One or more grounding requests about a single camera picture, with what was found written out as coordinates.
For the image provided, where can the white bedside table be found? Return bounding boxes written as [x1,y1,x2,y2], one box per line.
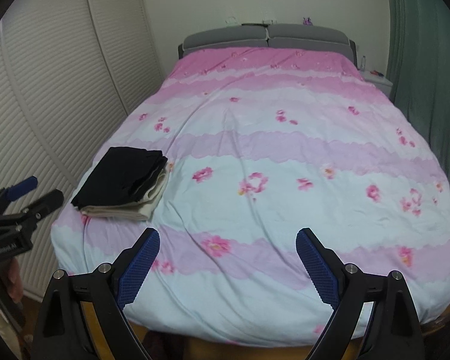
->
[360,70,393,98]

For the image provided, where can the pink floral bedspread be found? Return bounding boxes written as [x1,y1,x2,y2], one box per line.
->
[50,46,450,347]

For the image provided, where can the white louvered wardrobe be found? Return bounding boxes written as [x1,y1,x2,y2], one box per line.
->
[0,0,166,302]

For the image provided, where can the clear plastic bottle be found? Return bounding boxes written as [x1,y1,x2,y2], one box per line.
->
[359,55,367,72]

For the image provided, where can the person's left hand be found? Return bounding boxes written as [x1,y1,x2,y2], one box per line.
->
[2,258,24,303]

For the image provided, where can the folded beige garment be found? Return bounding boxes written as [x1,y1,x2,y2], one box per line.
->
[79,163,173,221]

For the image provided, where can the green curtain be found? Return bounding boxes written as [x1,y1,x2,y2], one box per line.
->
[386,0,450,184]

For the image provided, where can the black pants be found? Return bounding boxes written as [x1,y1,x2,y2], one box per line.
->
[71,146,167,210]

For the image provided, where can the grey bed headboard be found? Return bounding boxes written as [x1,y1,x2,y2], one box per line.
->
[178,24,359,66]

